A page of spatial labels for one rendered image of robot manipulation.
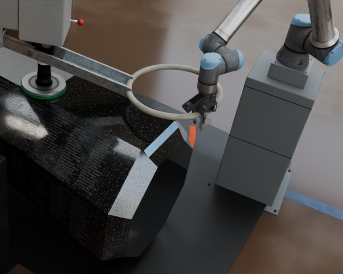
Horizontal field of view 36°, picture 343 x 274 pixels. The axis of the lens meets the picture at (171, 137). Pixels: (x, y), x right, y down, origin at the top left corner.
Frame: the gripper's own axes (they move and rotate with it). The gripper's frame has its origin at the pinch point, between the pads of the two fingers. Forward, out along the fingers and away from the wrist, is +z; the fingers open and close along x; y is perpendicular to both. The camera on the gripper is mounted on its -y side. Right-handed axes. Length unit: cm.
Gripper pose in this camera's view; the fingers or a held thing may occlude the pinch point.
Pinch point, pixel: (196, 125)
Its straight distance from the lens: 254.6
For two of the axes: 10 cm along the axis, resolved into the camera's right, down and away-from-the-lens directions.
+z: -1.0, 7.9, 6.0
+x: -4.9, -5.6, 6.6
